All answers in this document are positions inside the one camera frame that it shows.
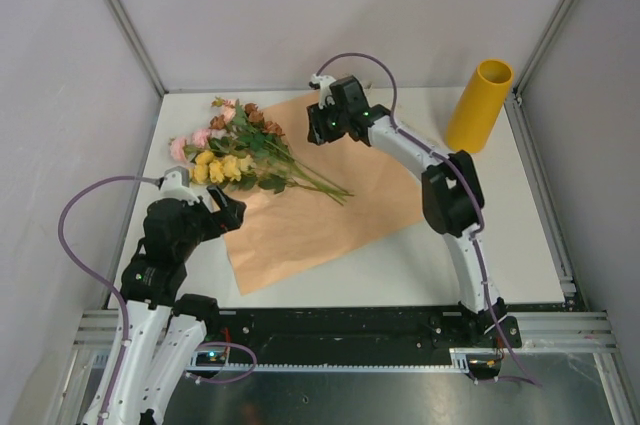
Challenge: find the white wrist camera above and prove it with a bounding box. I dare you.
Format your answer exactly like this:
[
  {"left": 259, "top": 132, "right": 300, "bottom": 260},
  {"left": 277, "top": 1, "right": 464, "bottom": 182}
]
[
  {"left": 309, "top": 74, "right": 336, "bottom": 109},
  {"left": 158, "top": 166, "right": 203, "bottom": 206}
]

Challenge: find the aluminium frame rail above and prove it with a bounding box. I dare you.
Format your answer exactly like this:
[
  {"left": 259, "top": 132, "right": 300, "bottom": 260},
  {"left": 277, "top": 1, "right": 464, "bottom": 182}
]
[{"left": 504, "top": 92, "right": 579, "bottom": 301}]

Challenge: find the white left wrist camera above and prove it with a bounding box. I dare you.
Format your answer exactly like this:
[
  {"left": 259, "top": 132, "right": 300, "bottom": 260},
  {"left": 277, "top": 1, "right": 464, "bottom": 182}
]
[{"left": 158, "top": 166, "right": 203, "bottom": 206}]

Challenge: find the aluminium corner post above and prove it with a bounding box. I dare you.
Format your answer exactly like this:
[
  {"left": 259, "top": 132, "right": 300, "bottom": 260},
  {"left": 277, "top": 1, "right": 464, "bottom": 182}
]
[
  {"left": 513, "top": 0, "right": 579, "bottom": 97},
  {"left": 104, "top": 0, "right": 167, "bottom": 97}
]

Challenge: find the green and peach wrapping paper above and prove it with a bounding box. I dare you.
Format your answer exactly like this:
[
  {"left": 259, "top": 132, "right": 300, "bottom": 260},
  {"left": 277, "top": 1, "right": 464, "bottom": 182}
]
[{"left": 224, "top": 92, "right": 423, "bottom": 294}]

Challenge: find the purple cable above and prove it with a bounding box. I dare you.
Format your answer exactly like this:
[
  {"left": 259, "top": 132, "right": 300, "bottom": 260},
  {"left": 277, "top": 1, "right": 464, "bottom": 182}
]
[
  {"left": 317, "top": 51, "right": 544, "bottom": 388},
  {"left": 57, "top": 174, "right": 164, "bottom": 425}
]

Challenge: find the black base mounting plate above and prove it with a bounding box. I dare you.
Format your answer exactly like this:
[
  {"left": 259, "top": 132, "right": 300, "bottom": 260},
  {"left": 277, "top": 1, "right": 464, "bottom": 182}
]
[{"left": 206, "top": 305, "right": 505, "bottom": 365}]

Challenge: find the artificial flower bouquet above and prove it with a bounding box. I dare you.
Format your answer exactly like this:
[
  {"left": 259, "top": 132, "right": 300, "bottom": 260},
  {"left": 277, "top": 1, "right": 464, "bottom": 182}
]
[{"left": 168, "top": 97, "right": 352, "bottom": 205}]

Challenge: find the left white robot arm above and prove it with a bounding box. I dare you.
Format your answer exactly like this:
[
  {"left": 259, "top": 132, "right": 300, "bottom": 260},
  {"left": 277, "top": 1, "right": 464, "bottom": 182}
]
[{"left": 82, "top": 185, "right": 246, "bottom": 424}]

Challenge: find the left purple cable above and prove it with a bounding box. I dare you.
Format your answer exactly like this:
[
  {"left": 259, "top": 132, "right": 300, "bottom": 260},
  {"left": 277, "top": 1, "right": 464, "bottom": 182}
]
[{"left": 57, "top": 174, "right": 164, "bottom": 425}]

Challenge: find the yellow cylindrical vase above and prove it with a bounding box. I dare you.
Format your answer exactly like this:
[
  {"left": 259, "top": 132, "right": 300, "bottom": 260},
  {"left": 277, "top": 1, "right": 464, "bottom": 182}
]
[{"left": 444, "top": 59, "right": 514, "bottom": 154}]

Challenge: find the left aluminium corner post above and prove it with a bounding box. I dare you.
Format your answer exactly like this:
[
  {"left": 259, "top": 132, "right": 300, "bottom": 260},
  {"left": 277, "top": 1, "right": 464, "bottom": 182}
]
[{"left": 104, "top": 0, "right": 167, "bottom": 97}]

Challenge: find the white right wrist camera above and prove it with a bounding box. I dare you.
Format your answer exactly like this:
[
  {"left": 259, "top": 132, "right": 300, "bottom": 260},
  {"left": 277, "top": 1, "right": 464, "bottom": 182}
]
[{"left": 309, "top": 74, "right": 336, "bottom": 109}]

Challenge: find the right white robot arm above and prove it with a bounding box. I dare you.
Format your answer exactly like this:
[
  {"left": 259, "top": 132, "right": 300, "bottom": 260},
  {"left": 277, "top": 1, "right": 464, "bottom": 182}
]
[{"left": 307, "top": 74, "right": 522, "bottom": 348}]

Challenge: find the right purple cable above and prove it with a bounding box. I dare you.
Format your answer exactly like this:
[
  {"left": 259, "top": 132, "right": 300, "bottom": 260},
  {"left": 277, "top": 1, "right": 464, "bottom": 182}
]
[{"left": 317, "top": 51, "right": 544, "bottom": 388}]

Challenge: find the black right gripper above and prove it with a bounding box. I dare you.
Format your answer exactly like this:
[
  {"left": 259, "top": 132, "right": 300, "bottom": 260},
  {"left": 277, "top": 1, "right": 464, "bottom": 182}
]
[{"left": 307, "top": 99, "right": 349, "bottom": 147}]

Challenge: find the right aluminium corner post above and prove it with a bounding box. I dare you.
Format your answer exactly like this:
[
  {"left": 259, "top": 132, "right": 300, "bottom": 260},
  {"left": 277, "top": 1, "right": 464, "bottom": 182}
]
[{"left": 513, "top": 0, "right": 579, "bottom": 97}]

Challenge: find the white slotted cable duct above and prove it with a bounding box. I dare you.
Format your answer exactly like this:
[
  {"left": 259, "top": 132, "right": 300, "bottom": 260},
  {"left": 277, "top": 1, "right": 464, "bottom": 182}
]
[{"left": 184, "top": 347, "right": 501, "bottom": 375}]

